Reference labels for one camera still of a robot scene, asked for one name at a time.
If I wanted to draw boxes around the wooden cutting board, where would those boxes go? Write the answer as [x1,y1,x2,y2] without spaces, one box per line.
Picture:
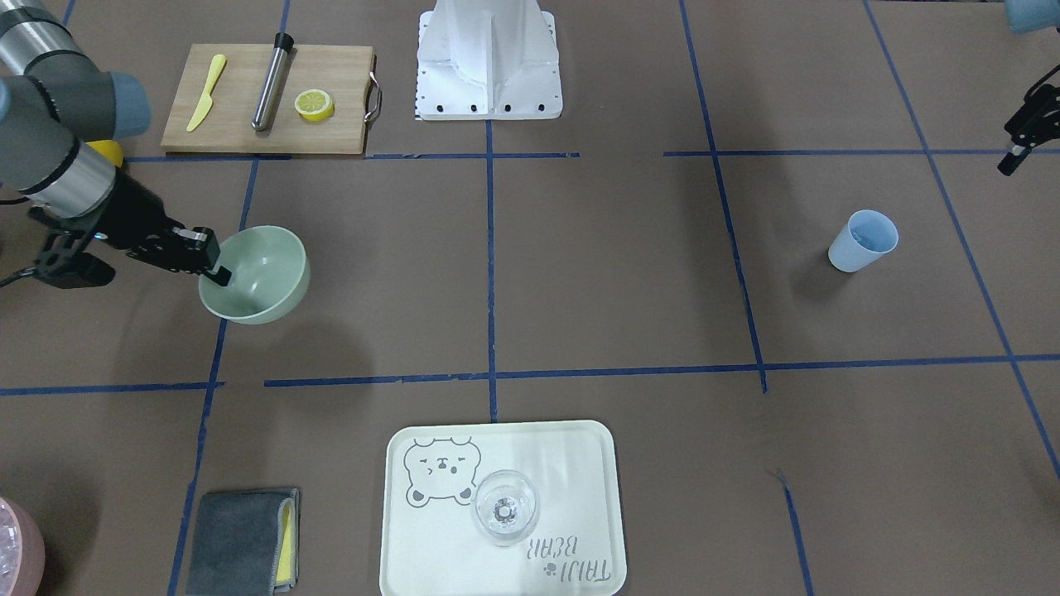
[161,43,379,155]

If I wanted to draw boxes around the pink bowl with ice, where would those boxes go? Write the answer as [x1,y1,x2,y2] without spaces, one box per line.
[1,497,46,595]

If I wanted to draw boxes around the steel muddler black tip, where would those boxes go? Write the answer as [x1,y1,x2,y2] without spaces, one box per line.
[251,31,295,132]

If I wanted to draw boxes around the green bowl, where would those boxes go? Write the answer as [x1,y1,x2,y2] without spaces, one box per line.
[198,225,311,325]

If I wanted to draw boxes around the clear glass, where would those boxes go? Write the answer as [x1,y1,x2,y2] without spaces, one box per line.
[472,470,541,547]

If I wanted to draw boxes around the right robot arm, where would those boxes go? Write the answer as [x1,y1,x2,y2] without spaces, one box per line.
[1,1,232,288]

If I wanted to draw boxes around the grey folded cloth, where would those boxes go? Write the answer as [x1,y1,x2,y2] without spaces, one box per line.
[186,487,301,595]

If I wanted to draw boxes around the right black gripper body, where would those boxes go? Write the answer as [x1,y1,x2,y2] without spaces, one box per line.
[80,170,208,274]

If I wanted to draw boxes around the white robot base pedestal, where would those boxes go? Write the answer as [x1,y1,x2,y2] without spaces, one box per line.
[414,1,564,121]

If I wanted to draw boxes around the yellow lemon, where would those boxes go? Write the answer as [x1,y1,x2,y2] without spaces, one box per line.
[87,140,125,169]

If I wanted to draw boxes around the light blue plastic cup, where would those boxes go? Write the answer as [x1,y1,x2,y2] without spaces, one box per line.
[826,209,899,274]

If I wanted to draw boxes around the yellow plastic knife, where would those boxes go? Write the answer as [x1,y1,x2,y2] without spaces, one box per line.
[186,54,228,132]

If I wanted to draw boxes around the half lemon slice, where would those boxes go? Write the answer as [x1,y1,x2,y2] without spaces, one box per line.
[294,89,335,123]

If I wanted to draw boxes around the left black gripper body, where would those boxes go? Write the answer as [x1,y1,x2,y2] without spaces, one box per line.
[1005,84,1059,150]

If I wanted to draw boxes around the cream bear tray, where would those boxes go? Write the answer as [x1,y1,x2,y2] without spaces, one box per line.
[379,420,626,595]

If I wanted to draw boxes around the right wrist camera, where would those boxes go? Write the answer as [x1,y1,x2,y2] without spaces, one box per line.
[31,228,116,288]

